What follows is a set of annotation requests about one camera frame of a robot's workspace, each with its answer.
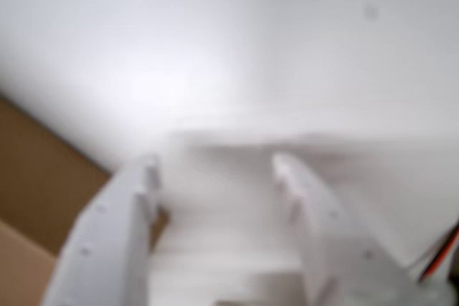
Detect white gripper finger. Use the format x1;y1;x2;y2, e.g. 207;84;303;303
271;153;419;306
41;154;161;306

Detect red black white servo cable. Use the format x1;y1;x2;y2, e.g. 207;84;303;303
408;218;459;284

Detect brown cardboard box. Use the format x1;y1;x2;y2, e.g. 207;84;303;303
0;100;170;306

